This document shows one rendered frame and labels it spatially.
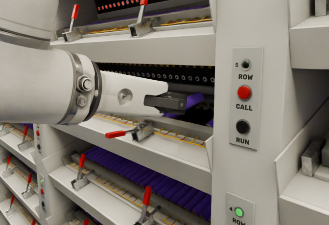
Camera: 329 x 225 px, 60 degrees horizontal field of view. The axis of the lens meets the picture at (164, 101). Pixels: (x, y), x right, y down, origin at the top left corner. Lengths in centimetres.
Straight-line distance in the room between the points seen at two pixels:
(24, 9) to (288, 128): 30
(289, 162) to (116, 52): 36
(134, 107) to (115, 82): 4
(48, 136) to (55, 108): 62
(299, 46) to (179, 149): 25
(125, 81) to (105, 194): 46
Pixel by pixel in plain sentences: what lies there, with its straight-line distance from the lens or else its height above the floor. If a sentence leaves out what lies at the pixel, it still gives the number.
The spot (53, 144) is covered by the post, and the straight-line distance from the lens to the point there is 94.
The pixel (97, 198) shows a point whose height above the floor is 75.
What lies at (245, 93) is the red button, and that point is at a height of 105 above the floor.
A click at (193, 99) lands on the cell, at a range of 48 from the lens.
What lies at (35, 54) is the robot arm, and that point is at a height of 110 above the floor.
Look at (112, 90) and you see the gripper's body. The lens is 32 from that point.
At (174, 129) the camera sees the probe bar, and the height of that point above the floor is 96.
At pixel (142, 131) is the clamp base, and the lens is 53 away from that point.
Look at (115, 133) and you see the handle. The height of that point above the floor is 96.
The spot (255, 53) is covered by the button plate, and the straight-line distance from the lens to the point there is 35.
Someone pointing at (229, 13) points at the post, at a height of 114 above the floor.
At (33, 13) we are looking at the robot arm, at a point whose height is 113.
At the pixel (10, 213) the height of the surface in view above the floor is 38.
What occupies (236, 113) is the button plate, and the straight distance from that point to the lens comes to 37.
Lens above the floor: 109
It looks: 9 degrees down
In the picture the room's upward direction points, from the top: straight up
